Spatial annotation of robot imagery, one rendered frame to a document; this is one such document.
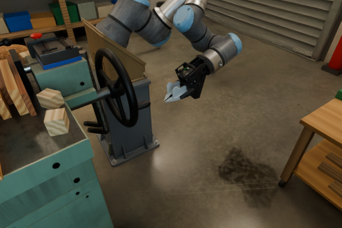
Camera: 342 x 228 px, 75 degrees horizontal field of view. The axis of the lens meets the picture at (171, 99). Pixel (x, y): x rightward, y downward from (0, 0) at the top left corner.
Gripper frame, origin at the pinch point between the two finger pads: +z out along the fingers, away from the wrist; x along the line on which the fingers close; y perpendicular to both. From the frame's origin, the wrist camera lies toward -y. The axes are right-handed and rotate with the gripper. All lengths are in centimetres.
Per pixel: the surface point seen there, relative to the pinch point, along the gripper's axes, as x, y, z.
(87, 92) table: -3.7, 20.9, 20.4
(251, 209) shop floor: 29, -82, -8
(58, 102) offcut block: 3.2, 28.1, 26.8
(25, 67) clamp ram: -11.1, 33.3, 28.7
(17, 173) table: 18, 30, 38
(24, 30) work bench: -285, -39, 40
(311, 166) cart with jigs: 37, -78, -49
